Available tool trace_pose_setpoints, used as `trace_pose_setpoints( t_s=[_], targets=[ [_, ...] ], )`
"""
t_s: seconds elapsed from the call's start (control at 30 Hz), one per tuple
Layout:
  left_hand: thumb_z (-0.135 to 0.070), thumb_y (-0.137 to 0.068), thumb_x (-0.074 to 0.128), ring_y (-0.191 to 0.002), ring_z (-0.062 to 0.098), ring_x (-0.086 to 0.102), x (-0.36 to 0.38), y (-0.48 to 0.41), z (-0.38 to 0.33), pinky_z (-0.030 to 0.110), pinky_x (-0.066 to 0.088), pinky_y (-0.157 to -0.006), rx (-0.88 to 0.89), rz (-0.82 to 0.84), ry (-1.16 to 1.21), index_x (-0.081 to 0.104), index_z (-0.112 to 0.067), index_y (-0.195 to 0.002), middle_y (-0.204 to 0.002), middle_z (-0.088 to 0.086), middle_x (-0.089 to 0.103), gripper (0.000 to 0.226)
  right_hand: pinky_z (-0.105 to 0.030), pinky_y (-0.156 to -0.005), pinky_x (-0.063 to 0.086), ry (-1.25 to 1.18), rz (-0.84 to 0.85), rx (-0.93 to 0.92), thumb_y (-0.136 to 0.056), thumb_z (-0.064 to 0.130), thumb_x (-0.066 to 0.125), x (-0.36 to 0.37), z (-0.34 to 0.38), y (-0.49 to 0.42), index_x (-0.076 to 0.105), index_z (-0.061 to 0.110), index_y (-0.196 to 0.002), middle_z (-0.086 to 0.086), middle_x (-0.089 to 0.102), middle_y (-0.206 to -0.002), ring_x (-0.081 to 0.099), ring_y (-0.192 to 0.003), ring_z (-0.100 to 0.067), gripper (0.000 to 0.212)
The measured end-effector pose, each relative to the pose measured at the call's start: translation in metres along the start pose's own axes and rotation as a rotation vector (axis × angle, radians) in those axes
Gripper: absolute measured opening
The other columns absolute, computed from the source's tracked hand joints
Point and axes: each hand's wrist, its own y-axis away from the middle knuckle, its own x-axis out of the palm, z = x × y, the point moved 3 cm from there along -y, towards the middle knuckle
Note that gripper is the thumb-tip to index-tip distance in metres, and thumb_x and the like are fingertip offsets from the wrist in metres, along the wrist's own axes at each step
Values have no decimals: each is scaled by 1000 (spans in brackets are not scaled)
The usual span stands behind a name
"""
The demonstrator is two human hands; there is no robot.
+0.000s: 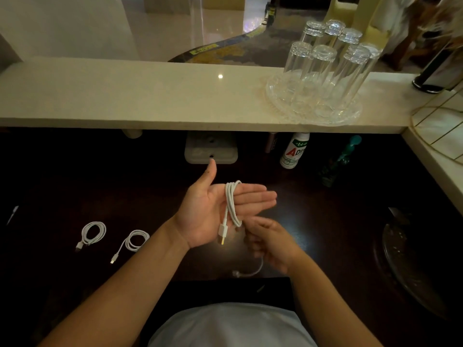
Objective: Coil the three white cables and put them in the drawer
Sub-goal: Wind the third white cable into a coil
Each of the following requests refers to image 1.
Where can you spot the person's left hand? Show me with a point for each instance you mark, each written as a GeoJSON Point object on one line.
{"type": "Point", "coordinates": [202, 220]}

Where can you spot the person's right hand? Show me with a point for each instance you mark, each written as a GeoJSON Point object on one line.
{"type": "Point", "coordinates": [276, 245]}

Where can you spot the person's right forearm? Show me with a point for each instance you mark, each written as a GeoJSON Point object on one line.
{"type": "Point", "coordinates": [329, 307]}

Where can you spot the person's left forearm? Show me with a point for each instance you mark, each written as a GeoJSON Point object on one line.
{"type": "Point", "coordinates": [119, 296]}

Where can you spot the person's white shirt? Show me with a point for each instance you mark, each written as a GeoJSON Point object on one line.
{"type": "Point", "coordinates": [231, 327]}

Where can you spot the white socket box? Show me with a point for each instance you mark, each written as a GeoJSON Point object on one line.
{"type": "Point", "coordinates": [211, 151]}

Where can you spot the white bottle red green label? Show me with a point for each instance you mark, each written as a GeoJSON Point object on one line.
{"type": "Point", "coordinates": [294, 153]}

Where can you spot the light wooden stick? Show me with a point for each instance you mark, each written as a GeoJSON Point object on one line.
{"type": "Point", "coordinates": [270, 142]}

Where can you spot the white round ledge support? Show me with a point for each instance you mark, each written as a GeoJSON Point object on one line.
{"type": "Point", "coordinates": [132, 134]}

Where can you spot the teal plastic bottle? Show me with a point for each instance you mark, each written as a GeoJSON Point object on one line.
{"type": "Point", "coordinates": [349, 148]}

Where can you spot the round metal dish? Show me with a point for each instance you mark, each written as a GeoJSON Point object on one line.
{"type": "Point", "coordinates": [405, 263]}

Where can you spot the clear glass tray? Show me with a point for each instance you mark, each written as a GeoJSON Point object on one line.
{"type": "Point", "coordinates": [347, 115]}

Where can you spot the cream stone counter ledge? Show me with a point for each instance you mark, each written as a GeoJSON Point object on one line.
{"type": "Point", "coordinates": [108, 93]}

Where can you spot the group of upturned clear glasses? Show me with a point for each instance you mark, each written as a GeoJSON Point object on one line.
{"type": "Point", "coordinates": [325, 68]}

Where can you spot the clear sign stand black base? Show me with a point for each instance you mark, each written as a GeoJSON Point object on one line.
{"type": "Point", "coordinates": [428, 83]}

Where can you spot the yellow covered chair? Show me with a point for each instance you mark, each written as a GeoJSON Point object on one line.
{"type": "Point", "coordinates": [341, 12]}
{"type": "Point", "coordinates": [374, 34]}

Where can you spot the brown wooden table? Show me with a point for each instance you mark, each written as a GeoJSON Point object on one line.
{"type": "Point", "coordinates": [408, 43]}

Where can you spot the dried flower bunch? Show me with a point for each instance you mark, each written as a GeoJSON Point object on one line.
{"type": "Point", "coordinates": [450, 18]}

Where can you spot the black post with yellow label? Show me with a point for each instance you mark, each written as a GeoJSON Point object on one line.
{"type": "Point", "coordinates": [267, 12]}

